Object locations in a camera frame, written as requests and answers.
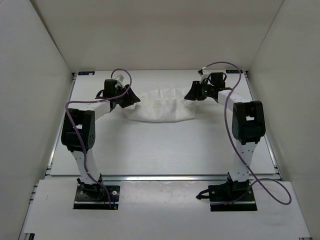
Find blue corner sticker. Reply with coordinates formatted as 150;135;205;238
77;71;95;76
225;69;243;74

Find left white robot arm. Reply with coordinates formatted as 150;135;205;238
61;79;141;201

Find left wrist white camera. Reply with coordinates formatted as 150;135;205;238
113;74;125;83

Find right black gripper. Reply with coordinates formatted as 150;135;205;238
185;81;215;102

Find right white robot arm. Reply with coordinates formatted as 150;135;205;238
184;70;266;200

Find wrist white camera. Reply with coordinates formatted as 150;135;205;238
113;74;125;83
198;69;210;82

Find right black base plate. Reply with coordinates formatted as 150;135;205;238
196;175;258;212

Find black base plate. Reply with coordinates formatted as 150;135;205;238
196;175;258;212
73;184;121;211

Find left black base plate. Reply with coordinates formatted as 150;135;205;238
73;184;121;211

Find white pleated skirt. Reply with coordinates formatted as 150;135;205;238
122;88;196;123

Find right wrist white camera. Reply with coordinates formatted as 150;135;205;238
198;69;210;82

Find aluminium front rail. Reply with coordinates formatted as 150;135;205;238
102;174;227;182

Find right blue corner sticker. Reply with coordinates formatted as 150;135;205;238
225;69;243;74

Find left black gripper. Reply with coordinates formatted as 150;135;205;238
114;84;140;109

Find left blue corner sticker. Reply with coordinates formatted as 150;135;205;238
77;71;95;76

